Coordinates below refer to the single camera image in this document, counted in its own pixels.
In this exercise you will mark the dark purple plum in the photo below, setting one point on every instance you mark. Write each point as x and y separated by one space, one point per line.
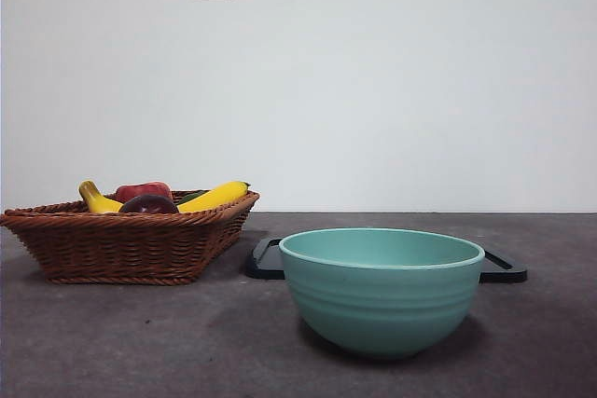
149 206

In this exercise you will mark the teal ceramic bowl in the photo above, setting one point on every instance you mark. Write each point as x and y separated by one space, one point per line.
382 305

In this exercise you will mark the yellow banana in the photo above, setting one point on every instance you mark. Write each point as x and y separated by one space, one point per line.
219 194

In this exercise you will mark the green vegetable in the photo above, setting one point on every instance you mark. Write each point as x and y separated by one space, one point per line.
193 196

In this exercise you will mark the red apple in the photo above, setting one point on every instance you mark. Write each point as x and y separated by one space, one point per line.
142 189

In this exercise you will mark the brown wicker basket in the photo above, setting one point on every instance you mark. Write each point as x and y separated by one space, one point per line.
121 249

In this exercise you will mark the dark rectangular tray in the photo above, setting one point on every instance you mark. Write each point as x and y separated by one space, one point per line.
506 272

